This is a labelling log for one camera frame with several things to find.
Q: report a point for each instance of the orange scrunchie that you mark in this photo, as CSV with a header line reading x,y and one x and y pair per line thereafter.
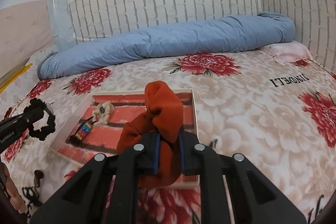
x,y
162,106

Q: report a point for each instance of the pink pillow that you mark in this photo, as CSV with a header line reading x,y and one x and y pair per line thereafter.
x,y
291,52

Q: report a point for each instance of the pink padded board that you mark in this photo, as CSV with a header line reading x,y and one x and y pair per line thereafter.
x,y
23,29

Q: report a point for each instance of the black scrunchie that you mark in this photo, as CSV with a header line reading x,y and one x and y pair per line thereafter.
x,y
50,127

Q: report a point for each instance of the cream scrunchie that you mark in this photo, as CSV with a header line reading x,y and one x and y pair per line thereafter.
x,y
107,106

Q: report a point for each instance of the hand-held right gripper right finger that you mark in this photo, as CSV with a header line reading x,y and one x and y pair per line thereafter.
x,y
182,150

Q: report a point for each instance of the tray with red brick lining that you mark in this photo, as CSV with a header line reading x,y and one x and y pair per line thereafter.
x,y
126,113

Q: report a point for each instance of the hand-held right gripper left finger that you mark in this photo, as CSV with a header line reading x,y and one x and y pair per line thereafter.
x,y
156,153

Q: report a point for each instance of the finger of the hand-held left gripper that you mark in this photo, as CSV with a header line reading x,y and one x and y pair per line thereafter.
x,y
31,117

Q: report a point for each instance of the rolled blue duvet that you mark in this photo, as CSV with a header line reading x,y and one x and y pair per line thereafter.
x,y
170,40

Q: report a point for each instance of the clear plastic sheet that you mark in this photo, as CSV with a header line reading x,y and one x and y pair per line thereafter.
x,y
60,16

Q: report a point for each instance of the yellow tape strip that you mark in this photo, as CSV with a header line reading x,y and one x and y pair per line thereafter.
x,y
15,77

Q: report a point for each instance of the person's left hand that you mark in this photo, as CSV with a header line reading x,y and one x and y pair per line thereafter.
x,y
11,187

